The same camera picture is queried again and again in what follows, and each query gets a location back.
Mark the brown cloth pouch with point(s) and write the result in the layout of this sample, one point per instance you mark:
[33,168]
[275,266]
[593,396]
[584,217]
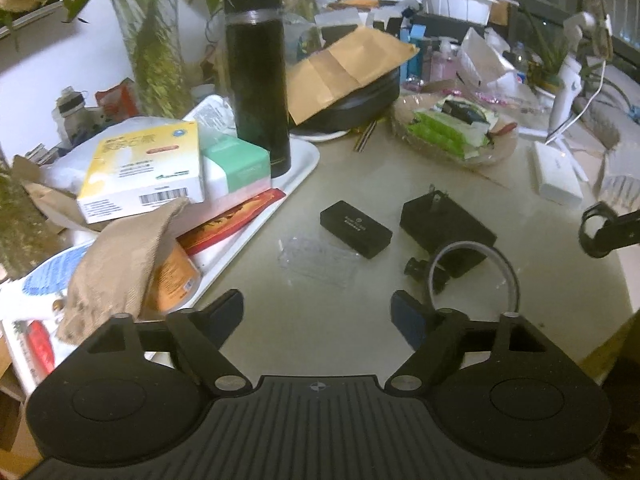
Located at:
[120,260]

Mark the black box with white label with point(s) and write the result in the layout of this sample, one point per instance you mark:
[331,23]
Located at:
[462,110]

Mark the clear glass plate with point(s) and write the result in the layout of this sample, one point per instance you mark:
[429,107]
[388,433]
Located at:
[495,152]

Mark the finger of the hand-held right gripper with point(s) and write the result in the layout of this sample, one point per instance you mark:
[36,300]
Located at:
[627,227]

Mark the small black knob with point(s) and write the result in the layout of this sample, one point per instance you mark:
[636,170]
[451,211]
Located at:
[415,267]

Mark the white plastic tray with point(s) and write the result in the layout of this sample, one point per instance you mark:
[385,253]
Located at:
[300,165]

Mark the small grey bottle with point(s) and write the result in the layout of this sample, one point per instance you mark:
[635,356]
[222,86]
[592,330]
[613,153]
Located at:
[75,115]

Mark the yellow white carton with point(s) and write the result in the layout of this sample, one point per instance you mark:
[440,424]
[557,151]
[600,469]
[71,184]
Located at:
[145,165]

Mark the blue carton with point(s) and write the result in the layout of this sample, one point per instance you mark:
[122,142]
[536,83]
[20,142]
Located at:
[417,50]

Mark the potted aloe plant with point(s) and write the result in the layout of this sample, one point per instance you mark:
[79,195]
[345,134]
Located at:
[545,60]

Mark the small black rectangular box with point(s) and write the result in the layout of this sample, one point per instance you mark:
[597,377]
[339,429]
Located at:
[355,230]

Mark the pink liquid bottle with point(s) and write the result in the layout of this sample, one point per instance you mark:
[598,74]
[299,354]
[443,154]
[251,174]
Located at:
[442,62]

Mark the black power adapter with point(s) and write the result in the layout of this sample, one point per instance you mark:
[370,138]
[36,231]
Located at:
[445,220]

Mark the red white packet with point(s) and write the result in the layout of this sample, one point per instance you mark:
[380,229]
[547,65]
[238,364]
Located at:
[117,100]

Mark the white blue printed fan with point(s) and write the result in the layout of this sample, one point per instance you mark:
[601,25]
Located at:
[50,275]

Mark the black thermos bottle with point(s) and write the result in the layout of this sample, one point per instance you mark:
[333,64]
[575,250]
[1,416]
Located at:
[257,70]

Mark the red flat packet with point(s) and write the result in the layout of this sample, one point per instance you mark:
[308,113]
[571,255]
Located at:
[225,220]

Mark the brown paper envelope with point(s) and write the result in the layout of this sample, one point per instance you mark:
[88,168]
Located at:
[340,70]

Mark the white plate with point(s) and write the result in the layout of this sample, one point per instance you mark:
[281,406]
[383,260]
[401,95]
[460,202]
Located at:
[320,135]

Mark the black tape roll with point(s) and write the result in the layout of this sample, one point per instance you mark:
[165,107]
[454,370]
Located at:
[584,232]

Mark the white food container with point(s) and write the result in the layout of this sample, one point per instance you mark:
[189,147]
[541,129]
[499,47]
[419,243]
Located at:
[460,2]

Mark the torn brown paper bag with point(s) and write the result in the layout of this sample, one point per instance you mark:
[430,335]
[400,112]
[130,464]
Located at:
[45,195]

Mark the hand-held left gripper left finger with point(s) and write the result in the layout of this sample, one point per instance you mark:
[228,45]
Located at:
[227,310]

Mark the white phone tripod stand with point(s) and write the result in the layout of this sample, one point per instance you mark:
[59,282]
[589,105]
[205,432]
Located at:
[565,90]

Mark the clear plastic packet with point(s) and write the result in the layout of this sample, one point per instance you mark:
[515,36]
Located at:
[317,262]

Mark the black hard case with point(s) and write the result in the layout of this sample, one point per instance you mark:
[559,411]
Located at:
[360,105]

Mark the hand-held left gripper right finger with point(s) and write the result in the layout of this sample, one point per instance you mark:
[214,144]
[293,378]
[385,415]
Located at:
[407,317]

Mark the white blister pack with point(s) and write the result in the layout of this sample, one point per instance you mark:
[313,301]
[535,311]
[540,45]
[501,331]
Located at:
[215,115]

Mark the white power bank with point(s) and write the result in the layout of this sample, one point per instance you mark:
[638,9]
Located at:
[555,170]

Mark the mint green box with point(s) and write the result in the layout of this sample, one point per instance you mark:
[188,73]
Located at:
[237,165]

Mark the pink glitter strip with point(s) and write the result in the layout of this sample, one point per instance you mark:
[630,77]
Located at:
[505,97]

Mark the wide glass vase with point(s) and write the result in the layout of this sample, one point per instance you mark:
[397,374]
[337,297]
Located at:
[150,60]

